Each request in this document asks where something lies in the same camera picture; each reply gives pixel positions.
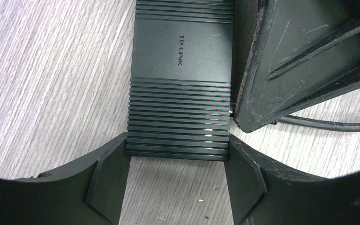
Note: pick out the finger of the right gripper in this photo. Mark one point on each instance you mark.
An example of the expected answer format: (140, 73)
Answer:
(289, 55)

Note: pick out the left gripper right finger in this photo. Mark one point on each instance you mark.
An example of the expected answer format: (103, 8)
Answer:
(264, 191)

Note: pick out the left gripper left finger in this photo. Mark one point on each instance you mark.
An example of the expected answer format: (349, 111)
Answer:
(86, 191)

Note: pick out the black ribbed network switch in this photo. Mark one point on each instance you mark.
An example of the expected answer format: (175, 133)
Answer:
(180, 85)

